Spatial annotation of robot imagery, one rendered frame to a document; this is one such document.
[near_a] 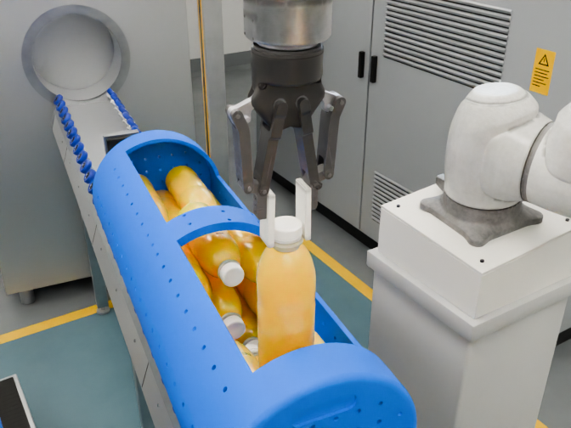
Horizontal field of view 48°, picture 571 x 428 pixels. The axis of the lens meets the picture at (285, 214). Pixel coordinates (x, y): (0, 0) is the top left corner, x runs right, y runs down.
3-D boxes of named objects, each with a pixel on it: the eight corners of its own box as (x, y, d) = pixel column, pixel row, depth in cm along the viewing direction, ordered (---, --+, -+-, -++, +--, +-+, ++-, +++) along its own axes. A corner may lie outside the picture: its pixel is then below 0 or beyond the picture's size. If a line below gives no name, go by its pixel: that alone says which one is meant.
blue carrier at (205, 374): (216, 227, 163) (209, 120, 150) (409, 503, 93) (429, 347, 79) (101, 251, 153) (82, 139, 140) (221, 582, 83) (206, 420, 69)
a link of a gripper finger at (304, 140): (282, 91, 71) (294, 87, 71) (300, 177, 77) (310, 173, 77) (296, 102, 68) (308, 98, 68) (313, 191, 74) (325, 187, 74)
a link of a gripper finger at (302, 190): (295, 178, 76) (301, 177, 77) (295, 229, 80) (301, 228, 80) (305, 188, 74) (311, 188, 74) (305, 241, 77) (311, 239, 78)
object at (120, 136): (143, 177, 194) (137, 128, 187) (145, 183, 191) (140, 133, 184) (109, 183, 191) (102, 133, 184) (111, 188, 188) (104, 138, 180)
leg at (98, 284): (109, 306, 292) (88, 180, 263) (110, 312, 288) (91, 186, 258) (95, 308, 290) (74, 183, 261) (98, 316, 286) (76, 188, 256)
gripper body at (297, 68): (309, 29, 71) (308, 109, 75) (236, 35, 68) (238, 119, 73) (341, 45, 65) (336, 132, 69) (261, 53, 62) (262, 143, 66)
